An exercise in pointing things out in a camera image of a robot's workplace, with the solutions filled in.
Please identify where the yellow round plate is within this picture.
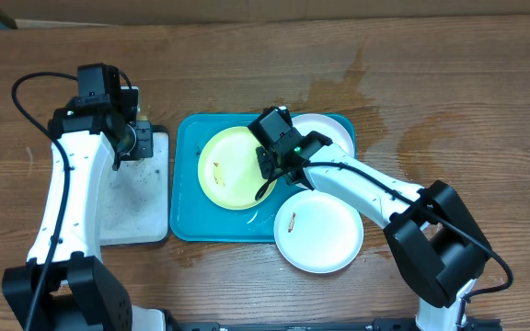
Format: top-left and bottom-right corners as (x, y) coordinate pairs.
(198, 126), (276, 211)

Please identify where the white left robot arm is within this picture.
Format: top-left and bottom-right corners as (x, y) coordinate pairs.
(2, 120), (169, 330)

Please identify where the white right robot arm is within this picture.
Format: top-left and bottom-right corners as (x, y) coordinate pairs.
(254, 129), (491, 330)

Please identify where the black soapy water tray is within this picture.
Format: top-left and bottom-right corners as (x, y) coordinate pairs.
(99, 120), (170, 246)

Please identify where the teal plastic tray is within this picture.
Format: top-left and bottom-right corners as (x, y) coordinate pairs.
(169, 113), (301, 243)

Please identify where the white plate upper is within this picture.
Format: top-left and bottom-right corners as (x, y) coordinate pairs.
(292, 113), (356, 157)

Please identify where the white plate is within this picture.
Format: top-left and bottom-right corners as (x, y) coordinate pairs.
(292, 113), (356, 157)
(273, 190), (364, 274)

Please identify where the white plate lower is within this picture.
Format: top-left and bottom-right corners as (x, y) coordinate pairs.
(273, 190), (364, 274)

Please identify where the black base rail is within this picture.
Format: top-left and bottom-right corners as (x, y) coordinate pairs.
(172, 317), (503, 331)

